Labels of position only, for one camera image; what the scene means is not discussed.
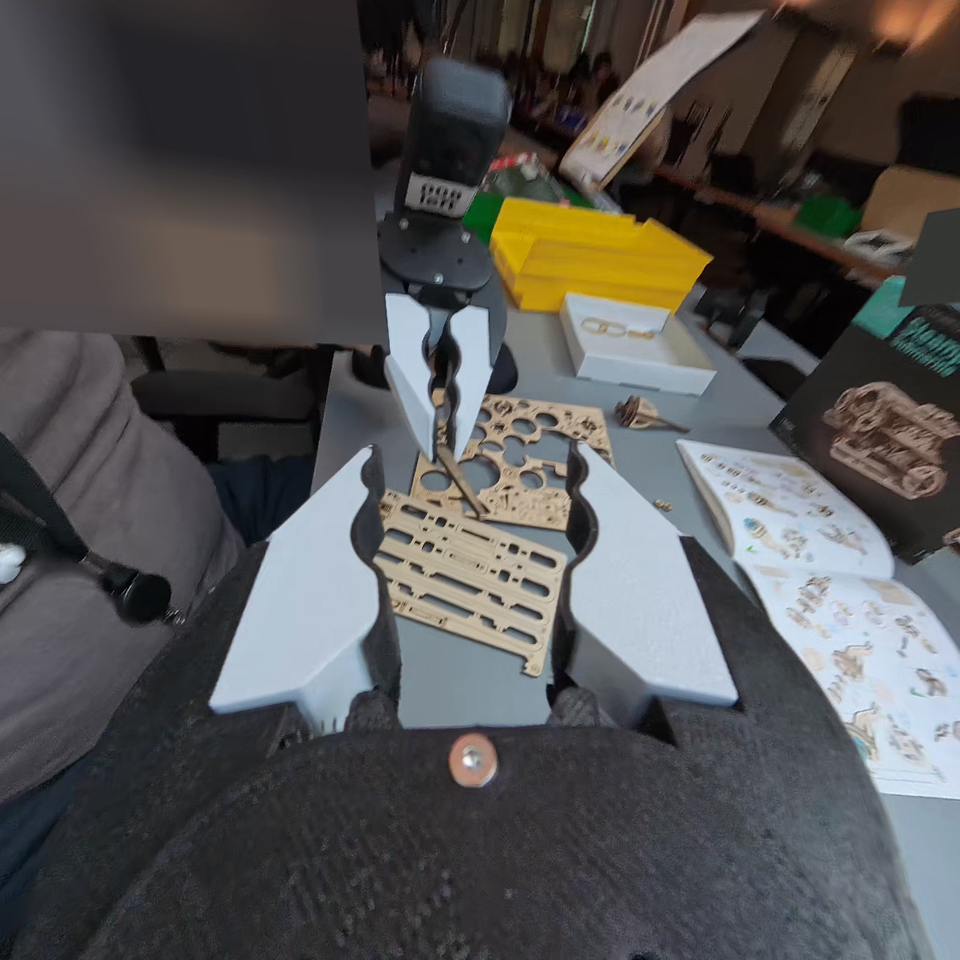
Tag person's grey shirt torso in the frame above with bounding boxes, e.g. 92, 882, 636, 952
0, 330, 252, 807

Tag black model kit box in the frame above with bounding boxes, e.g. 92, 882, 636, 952
768, 300, 960, 565

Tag black desk device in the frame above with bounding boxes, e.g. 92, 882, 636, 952
693, 285, 768, 350

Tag stacked yellow plastic bins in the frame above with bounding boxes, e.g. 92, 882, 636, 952
489, 196, 714, 314

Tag thin wooden stick part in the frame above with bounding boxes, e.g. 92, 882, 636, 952
437, 448, 490, 520

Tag black office chair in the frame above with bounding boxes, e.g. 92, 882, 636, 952
131, 337, 354, 460

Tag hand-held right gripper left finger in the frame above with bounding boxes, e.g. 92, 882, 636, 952
208, 444, 402, 740

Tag green plastic bin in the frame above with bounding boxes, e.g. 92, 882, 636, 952
795, 196, 862, 237

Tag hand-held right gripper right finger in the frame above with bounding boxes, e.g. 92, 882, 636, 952
551, 441, 741, 732

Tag green printed box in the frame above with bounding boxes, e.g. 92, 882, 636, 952
487, 152, 601, 211

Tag black lanyard with badge reel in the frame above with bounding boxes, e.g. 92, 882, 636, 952
0, 431, 175, 625

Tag white cardboard tray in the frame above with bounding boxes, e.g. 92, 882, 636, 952
560, 292, 717, 397

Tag background wooden desk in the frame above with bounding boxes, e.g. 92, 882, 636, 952
652, 165, 912, 286

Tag assembled wooden axle part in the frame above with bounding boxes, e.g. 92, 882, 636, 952
613, 396, 691, 435

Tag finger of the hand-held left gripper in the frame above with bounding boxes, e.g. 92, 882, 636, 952
384, 294, 438, 461
438, 306, 493, 451

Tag illustrated instruction booklet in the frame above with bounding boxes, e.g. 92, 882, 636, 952
675, 438, 960, 800

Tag wooden part sheet slotted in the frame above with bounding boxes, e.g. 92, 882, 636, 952
372, 489, 569, 678

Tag wooden part sheet round holes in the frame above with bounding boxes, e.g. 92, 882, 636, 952
411, 395, 616, 534

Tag printed sheet on wooden board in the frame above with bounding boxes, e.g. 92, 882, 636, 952
558, 11, 766, 192

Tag black flat case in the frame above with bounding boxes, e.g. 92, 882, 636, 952
742, 356, 807, 400

